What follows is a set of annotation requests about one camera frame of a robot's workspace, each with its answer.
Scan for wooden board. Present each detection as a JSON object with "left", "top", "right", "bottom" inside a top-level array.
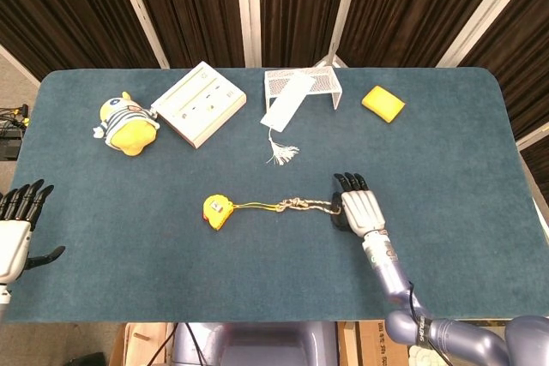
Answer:
[{"left": 109, "top": 322, "right": 175, "bottom": 366}]

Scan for white bookmark with tassel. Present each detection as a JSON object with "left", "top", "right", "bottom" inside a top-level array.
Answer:
[{"left": 260, "top": 73, "right": 313, "bottom": 166}]

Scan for white flower-shaped palette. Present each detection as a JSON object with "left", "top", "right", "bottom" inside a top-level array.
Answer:
[{"left": 407, "top": 346, "right": 443, "bottom": 366}]

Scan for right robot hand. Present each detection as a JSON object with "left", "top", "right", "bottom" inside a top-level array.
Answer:
[{"left": 329, "top": 171, "right": 387, "bottom": 237}]

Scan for yellow tape measure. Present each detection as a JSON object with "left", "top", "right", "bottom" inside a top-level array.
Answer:
[{"left": 202, "top": 195, "right": 234, "bottom": 231}]

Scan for white wooden display tray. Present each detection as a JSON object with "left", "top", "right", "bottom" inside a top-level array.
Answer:
[{"left": 150, "top": 61, "right": 248, "bottom": 150}]

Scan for black cables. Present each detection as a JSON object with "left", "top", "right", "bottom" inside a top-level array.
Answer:
[{"left": 0, "top": 103, "right": 31, "bottom": 161}]

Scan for yellow striped plush toy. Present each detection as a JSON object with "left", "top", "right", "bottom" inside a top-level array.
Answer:
[{"left": 92, "top": 91, "right": 161, "bottom": 157}]

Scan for braided rope lanyard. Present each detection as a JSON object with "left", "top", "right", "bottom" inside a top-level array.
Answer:
[{"left": 231, "top": 196, "right": 343, "bottom": 215}]

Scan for cardboard box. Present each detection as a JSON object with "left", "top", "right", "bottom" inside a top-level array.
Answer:
[{"left": 337, "top": 321, "right": 411, "bottom": 366}]

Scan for blue table mat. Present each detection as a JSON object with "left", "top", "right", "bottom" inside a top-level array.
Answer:
[{"left": 3, "top": 66, "right": 542, "bottom": 324}]

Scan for yellow sponge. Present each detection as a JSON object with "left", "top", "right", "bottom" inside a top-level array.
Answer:
[{"left": 361, "top": 86, "right": 406, "bottom": 124}]

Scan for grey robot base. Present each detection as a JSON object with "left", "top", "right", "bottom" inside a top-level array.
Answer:
[{"left": 171, "top": 321, "right": 340, "bottom": 366}]

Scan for white tripod stand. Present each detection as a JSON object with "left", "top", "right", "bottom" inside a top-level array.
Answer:
[{"left": 315, "top": 0, "right": 364, "bottom": 69}]

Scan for white wire mesh shelf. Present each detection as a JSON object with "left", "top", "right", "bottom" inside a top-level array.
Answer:
[{"left": 262, "top": 65, "right": 343, "bottom": 113}]

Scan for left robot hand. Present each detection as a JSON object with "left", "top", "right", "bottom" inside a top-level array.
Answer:
[{"left": 0, "top": 178, "right": 66, "bottom": 285}]

